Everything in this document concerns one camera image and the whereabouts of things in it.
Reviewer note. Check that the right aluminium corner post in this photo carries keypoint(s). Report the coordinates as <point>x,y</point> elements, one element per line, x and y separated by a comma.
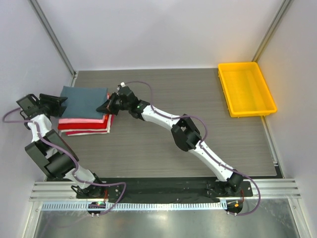
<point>285,5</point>

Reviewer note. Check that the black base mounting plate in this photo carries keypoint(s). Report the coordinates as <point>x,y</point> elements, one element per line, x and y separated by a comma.
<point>137,189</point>

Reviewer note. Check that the yellow plastic tray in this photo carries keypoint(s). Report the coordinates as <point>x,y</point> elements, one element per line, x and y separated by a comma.
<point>245,90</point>

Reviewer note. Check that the blue-grey t-shirt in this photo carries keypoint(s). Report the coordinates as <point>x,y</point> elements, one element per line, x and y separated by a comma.
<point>84,101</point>

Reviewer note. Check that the aluminium frame rail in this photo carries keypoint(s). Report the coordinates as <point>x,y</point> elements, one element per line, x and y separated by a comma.
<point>272,188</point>

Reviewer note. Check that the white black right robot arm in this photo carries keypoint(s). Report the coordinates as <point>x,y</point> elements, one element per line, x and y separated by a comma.
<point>184,132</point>

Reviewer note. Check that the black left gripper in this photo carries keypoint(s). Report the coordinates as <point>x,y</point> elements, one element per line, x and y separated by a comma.
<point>55,102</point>

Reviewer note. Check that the red folded t-shirt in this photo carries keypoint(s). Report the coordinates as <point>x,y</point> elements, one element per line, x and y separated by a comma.
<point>64,124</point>

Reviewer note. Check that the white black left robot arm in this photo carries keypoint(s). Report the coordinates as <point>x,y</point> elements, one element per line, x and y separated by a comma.
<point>49,151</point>

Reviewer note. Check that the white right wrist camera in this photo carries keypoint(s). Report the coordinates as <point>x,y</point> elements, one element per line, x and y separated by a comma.
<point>121,85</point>

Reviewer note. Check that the aluminium corner post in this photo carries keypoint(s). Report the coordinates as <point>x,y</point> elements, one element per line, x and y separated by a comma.
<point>51,34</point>
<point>285,5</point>

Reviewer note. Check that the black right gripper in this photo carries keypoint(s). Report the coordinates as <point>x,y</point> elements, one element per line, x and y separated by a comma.
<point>114,103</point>

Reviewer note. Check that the left aluminium corner post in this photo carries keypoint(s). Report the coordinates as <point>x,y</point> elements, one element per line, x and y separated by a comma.
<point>51,34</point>

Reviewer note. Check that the slotted grey cable duct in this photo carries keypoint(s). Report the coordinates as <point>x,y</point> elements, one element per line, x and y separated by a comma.
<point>99,206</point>

